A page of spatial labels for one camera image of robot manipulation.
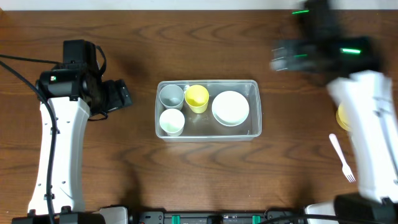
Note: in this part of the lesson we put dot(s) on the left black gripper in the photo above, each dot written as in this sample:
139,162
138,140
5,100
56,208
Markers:
118,99

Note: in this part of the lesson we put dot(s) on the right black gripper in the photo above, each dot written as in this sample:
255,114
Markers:
296,51

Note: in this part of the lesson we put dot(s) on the grey plastic cup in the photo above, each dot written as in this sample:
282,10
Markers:
172,97

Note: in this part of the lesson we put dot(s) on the white plastic cup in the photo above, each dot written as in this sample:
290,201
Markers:
172,121

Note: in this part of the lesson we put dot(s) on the clear plastic container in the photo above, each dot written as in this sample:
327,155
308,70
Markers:
204,127

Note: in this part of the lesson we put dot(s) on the yellow plastic cup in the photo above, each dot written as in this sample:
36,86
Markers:
197,98

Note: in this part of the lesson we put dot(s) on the white bowl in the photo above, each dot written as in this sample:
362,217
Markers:
230,108

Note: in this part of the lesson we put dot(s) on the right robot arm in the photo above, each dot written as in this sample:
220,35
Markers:
352,70

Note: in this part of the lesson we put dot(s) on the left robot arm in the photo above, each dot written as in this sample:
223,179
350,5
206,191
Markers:
68,99

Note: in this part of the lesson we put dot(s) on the yellow bowl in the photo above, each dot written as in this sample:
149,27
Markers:
341,118

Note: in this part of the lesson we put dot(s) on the pink plastic fork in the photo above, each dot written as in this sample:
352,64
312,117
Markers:
345,167

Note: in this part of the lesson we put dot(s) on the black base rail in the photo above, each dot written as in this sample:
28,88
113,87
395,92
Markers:
217,217

